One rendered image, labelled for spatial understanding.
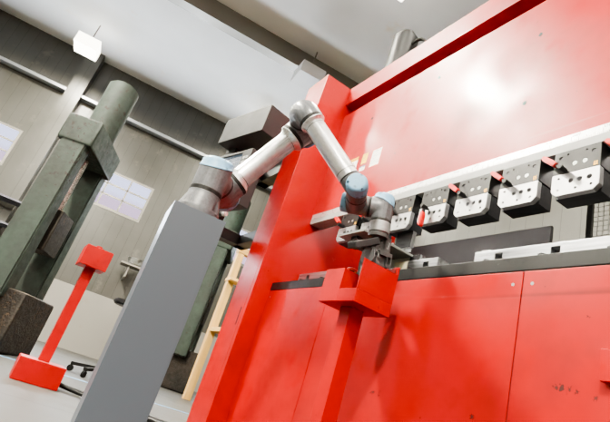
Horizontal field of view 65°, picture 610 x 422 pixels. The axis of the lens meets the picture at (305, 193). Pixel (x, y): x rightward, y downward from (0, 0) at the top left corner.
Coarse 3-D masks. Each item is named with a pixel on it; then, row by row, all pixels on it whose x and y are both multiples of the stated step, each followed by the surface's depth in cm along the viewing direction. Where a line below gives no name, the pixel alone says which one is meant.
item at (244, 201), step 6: (246, 150) 295; (252, 150) 290; (222, 156) 314; (228, 156) 309; (246, 156) 291; (240, 162) 293; (258, 180) 291; (252, 186) 288; (246, 192) 284; (252, 192) 287; (240, 198) 280; (246, 198) 284; (240, 204) 280; (246, 204) 283; (234, 210) 291
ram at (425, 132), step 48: (576, 0) 185; (480, 48) 224; (528, 48) 195; (576, 48) 173; (384, 96) 284; (432, 96) 239; (480, 96) 207; (528, 96) 182; (576, 96) 163; (384, 144) 257; (432, 144) 220; (480, 144) 192; (528, 144) 171; (576, 144) 154; (336, 192) 278
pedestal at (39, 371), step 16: (80, 256) 294; (96, 256) 289; (112, 256) 293; (96, 272) 303; (80, 288) 287; (64, 320) 279; (48, 352) 272; (16, 368) 257; (32, 368) 261; (48, 368) 265; (64, 368) 269; (32, 384) 259; (48, 384) 263
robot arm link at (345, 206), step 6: (342, 198) 174; (342, 204) 174; (348, 204) 172; (366, 204) 173; (342, 210) 176; (348, 210) 175; (354, 210) 173; (360, 210) 173; (366, 210) 173; (366, 216) 176
